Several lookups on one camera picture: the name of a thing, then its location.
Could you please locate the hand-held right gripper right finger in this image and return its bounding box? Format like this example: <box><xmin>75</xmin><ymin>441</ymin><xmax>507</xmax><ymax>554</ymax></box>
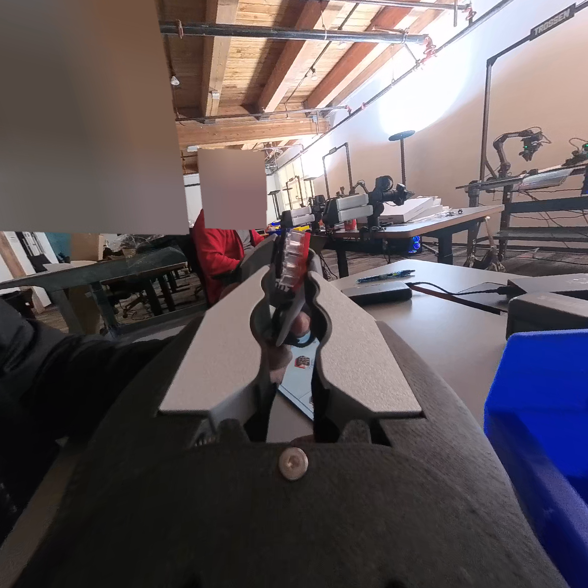
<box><xmin>304</xmin><ymin>271</ymin><xmax>423</xmax><ymax>432</ymax></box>

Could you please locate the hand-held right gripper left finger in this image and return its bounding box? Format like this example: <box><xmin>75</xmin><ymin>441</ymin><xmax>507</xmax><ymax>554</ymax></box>
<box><xmin>157</xmin><ymin>266</ymin><xmax>278</xmax><ymax>432</ymax></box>

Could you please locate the red and clear brick assembly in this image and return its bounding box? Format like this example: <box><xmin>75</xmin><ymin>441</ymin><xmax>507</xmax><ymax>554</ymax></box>
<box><xmin>272</xmin><ymin>230</ymin><xmax>312</xmax><ymax>295</ymax></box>

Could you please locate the person's left forearm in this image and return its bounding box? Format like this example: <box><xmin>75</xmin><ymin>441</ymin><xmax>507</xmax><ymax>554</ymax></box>
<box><xmin>46</xmin><ymin>322</ymin><xmax>207</xmax><ymax>442</ymax></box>

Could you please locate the white grey robot base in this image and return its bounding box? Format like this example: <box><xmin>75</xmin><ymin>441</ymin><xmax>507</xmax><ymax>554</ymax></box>
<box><xmin>324</xmin><ymin>193</ymin><xmax>375</xmax><ymax>226</ymax></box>
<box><xmin>282</xmin><ymin>207</ymin><xmax>318</xmax><ymax>228</ymax></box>

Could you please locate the grey desk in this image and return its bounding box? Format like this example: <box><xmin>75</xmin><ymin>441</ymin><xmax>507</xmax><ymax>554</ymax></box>
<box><xmin>264</xmin><ymin>259</ymin><xmax>588</xmax><ymax>430</ymax></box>

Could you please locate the person's left hand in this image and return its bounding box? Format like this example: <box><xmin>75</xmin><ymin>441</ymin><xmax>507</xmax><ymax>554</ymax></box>
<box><xmin>266</xmin><ymin>310</ymin><xmax>314</xmax><ymax>385</ymax></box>

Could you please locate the light blue instruction booklet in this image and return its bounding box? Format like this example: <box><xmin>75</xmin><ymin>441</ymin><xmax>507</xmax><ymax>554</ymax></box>
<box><xmin>277</xmin><ymin>354</ymin><xmax>319</xmax><ymax>421</ymax></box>

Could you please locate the black power bank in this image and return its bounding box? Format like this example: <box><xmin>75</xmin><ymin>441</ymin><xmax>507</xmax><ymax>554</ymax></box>
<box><xmin>342</xmin><ymin>280</ymin><xmax>413</xmax><ymax>306</ymax></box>

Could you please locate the blue patterned pen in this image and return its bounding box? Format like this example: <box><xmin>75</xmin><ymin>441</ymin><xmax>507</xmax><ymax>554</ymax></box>
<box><xmin>356</xmin><ymin>269</ymin><xmax>416</xmax><ymax>283</ymax></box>

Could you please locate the stack of white boxes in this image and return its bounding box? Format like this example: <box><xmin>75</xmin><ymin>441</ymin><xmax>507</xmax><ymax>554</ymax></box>
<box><xmin>381</xmin><ymin>197</ymin><xmax>444</xmax><ymax>223</ymax></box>

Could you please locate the wooden top work table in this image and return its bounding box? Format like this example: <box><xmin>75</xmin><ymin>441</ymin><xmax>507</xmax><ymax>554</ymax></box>
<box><xmin>322</xmin><ymin>204</ymin><xmax>506</xmax><ymax>276</ymax></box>

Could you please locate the black floor lamp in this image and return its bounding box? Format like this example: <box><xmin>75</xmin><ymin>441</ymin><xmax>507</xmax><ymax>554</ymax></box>
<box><xmin>388</xmin><ymin>130</ymin><xmax>416</xmax><ymax>187</ymax></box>

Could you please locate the dark green table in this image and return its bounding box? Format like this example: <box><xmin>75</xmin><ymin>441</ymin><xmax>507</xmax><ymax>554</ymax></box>
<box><xmin>0</xmin><ymin>246</ymin><xmax>189</xmax><ymax>338</ymax></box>

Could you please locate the blue plastic storage bin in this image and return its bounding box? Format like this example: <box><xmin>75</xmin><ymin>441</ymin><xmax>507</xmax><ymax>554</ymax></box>
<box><xmin>483</xmin><ymin>328</ymin><xmax>588</xmax><ymax>588</ymax></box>

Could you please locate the black cube device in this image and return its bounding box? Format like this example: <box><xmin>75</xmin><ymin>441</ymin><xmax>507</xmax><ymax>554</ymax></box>
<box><xmin>505</xmin><ymin>292</ymin><xmax>588</xmax><ymax>341</ymax></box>

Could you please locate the person's clothed torso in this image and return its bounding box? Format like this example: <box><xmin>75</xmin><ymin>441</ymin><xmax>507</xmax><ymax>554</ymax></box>
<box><xmin>0</xmin><ymin>296</ymin><xmax>70</xmax><ymax>538</ymax></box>

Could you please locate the flat black device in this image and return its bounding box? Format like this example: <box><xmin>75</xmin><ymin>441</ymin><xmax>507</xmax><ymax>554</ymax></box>
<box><xmin>507</xmin><ymin>273</ymin><xmax>588</xmax><ymax>297</ymax></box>

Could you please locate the black ceiling pipe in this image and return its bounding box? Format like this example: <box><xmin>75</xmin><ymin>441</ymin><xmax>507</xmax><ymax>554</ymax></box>
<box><xmin>158</xmin><ymin>21</ymin><xmax>430</xmax><ymax>47</ymax></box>

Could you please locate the black metal workbench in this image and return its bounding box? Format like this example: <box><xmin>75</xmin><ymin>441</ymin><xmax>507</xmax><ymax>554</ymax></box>
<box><xmin>457</xmin><ymin>163</ymin><xmax>588</xmax><ymax>272</ymax></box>

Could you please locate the black camera frame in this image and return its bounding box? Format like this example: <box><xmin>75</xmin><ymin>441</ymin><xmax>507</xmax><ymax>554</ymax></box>
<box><xmin>322</xmin><ymin>142</ymin><xmax>353</xmax><ymax>198</ymax></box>

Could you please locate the dark cable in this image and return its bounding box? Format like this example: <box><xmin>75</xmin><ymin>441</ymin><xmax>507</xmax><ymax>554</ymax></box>
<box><xmin>406</xmin><ymin>281</ymin><xmax>520</xmax><ymax>297</ymax></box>

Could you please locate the tall black metal frame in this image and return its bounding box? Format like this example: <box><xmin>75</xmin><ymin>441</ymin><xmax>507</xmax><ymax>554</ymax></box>
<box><xmin>480</xmin><ymin>2</ymin><xmax>577</xmax><ymax>184</ymax></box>

